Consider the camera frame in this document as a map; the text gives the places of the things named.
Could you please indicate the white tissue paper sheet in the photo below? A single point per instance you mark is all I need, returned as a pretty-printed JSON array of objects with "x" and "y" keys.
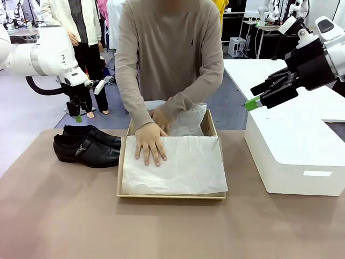
[{"x": 183, "y": 167}]

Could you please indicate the pink garment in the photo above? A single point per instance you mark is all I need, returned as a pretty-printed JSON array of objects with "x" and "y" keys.
[{"x": 102, "y": 10}]

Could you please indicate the person's right forearm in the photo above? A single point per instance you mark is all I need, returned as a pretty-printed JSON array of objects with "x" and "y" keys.
[{"x": 136, "y": 108}]

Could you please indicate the black leather buckle shoe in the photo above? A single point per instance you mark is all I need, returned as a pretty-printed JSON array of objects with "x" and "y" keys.
[
  {"x": 105, "y": 138},
  {"x": 89, "y": 155}
]

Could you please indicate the white box lid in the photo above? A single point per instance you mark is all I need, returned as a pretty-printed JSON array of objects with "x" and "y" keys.
[{"x": 296, "y": 145}]

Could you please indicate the mannequin in white jacket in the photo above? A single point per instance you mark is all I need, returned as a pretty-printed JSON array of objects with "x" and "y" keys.
[{"x": 91, "y": 24}]

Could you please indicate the paper-wrapped dark object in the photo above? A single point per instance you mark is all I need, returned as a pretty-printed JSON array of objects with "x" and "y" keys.
[{"x": 188, "y": 121}]

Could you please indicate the grey clothes pile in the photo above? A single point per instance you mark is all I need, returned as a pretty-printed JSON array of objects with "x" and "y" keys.
[{"x": 109, "y": 80}]

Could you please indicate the person's left hand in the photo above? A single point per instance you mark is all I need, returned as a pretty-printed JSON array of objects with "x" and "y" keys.
[{"x": 161, "y": 120}]

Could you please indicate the person in beige sweater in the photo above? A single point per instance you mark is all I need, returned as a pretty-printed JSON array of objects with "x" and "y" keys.
[{"x": 172, "y": 48}]

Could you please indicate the person's right hand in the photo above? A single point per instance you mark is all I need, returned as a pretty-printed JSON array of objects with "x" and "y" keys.
[{"x": 151, "y": 143}]

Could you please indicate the grey background desk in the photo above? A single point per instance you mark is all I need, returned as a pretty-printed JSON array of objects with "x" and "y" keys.
[{"x": 19, "y": 33}]

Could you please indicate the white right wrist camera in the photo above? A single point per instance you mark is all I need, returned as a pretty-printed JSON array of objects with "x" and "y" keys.
[{"x": 289, "y": 25}]

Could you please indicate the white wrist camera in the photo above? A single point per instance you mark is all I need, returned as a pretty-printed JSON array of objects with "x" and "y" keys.
[
  {"x": 99, "y": 87},
  {"x": 289, "y": 25}
]

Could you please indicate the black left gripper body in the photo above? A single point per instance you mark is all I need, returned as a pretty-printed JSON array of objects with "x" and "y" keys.
[{"x": 76, "y": 93}]

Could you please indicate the brown cardboard shoe box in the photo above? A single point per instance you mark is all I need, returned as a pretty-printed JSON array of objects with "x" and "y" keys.
[{"x": 211, "y": 125}]

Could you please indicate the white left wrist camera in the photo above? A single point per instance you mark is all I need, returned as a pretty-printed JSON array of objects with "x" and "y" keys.
[{"x": 99, "y": 87}]

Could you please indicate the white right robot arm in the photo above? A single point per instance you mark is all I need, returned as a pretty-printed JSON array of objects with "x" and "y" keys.
[{"x": 335, "y": 46}]

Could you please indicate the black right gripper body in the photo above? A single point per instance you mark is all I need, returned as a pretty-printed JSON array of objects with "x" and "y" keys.
[{"x": 312, "y": 67}]

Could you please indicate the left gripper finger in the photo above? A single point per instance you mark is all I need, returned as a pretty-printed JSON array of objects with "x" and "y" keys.
[
  {"x": 88, "y": 103},
  {"x": 73, "y": 109}
]

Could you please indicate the small white frame box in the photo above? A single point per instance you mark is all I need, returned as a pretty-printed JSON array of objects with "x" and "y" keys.
[{"x": 237, "y": 47}]

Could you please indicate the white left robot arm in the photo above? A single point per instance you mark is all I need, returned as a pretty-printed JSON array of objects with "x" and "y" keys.
[{"x": 51, "y": 54}]

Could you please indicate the white label on storage box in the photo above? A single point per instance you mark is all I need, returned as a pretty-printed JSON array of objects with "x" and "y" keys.
[{"x": 317, "y": 173}]

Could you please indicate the person's left forearm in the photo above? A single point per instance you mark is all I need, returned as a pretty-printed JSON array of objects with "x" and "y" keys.
[{"x": 188, "y": 94}]

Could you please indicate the yellow garment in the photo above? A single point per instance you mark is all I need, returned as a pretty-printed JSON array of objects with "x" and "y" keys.
[{"x": 222, "y": 10}]

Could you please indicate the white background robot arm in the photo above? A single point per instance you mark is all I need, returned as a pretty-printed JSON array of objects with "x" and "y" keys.
[{"x": 265, "y": 10}]

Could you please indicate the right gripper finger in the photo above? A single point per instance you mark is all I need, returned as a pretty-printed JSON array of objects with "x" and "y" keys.
[
  {"x": 280, "y": 95},
  {"x": 269, "y": 81}
]

